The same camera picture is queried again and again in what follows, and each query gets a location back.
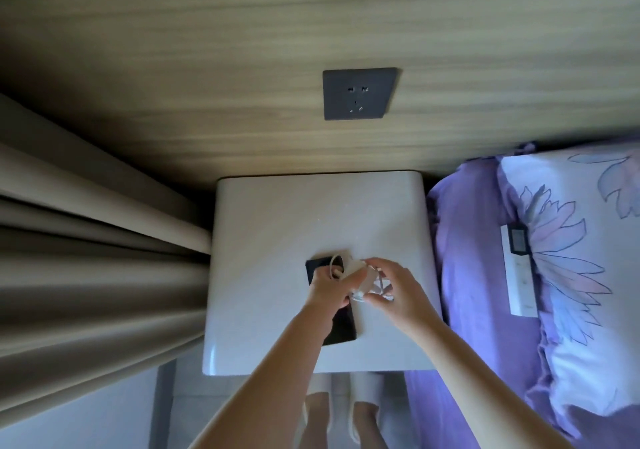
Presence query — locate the grey wall socket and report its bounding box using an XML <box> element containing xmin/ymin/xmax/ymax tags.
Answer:
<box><xmin>322</xmin><ymin>67</ymin><xmax>399</xmax><ymax>121</ymax></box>

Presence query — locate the white charging cable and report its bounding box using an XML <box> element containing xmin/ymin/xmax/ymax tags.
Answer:
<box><xmin>328</xmin><ymin>254</ymin><xmax>396</xmax><ymax>303</ymax></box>

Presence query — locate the beige curtain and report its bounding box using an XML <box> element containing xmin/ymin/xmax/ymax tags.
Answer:
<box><xmin>0</xmin><ymin>93</ymin><xmax>213</xmax><ymax>429</ymax></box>

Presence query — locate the purple bed sheet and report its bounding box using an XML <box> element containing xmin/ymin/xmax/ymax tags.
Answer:
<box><xmin>404</xmin><ymin>156</ymin><xmax>573</xmax><ymax>449</ymax></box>

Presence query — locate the person's left hand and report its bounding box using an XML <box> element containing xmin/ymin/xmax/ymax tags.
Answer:
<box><xmin>305</xmin><ymin>263</ymin><xmax>370</xmax><ymax>320</ymax></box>

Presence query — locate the person's right forearm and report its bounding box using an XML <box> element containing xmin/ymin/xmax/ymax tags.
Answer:
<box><xmin>406</xmin><ymin>316</ymin><xmax>573</xmax><ymax>449</ymax></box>

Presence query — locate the black smartphone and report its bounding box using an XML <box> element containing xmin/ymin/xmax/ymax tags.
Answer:
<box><xmin>305</xmin><ymin>255</ymin><xmax>358</xmax><ymax>347</ymax></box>

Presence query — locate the person's leg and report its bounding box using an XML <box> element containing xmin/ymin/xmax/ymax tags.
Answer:
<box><xmin>354</xmin><ymin>401</ymin><xmax>382</xmax><ymax>449</ymax></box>
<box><xmin>305</xmin><ymin>393</ymin><xmax>332</xmax><ymax>449</ymax></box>

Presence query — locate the person's right leg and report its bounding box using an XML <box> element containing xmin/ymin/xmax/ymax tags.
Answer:
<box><xmin>354</xmin><ymin>401</ymin><xmax>382</xmax><ymax>449</ymax></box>

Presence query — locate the person's left forearm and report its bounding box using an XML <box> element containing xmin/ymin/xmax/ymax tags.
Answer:
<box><xmin>189</xmin><ymin>306</ymin><xmax>337</xmax><ymax>449</ymax></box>

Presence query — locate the person's left leg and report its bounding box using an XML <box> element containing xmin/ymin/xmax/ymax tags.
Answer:
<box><xmin>305</xmin><ymin>393</ymin><xmax>332</xmax><ymax>449</ymax></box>

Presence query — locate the person's right hand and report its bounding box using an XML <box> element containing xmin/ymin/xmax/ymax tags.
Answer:
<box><xmin>361</xmin><ymin>258</ymin><xmax>441</xmax><ymax>338</ymax></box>

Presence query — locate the floral white pillow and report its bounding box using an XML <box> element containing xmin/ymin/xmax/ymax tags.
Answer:
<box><xmin>496</xmin><ymin>145</ymin><xmax>640</xmax><ymax>442</ymax></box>

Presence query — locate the white remote control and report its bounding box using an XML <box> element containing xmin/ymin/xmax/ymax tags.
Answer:
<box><xmin>500</xmin><ymin>223</ymin><xmax>540</xmax><ymax>319</ymax></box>

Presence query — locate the white bedside table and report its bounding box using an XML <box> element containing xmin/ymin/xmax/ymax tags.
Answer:
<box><xmin>201</xmin><ymin>170</ymin><xmax>445</xmax><ymax>377</ymax></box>

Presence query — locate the white charger adapter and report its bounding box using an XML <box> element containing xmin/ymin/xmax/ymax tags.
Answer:
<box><xmin>348</xmin><ymin>261</ymin><xmax>387</xmax><ymax>300</ymax></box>

